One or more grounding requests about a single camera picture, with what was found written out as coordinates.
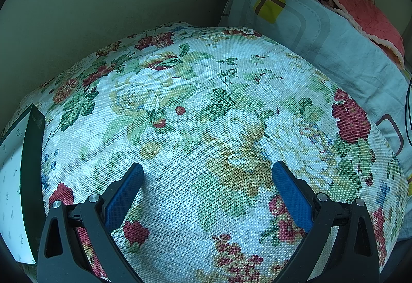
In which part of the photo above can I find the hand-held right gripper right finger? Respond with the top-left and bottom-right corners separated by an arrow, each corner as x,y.
272,161 -> 380,283

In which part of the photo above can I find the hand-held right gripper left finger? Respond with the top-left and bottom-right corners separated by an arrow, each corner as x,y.
38,163 -> 145,283

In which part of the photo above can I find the green cardboard tray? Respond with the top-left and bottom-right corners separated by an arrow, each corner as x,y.
0,104 -> 46,264

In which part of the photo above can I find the pale patterned pillow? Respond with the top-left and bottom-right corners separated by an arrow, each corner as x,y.
219,0 -> 412,240

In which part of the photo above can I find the pink quilted blanket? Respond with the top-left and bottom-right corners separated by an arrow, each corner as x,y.
294,0 -> 405,70

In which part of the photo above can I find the black cable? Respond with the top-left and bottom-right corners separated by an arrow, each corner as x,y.
404,77 -> 412,133

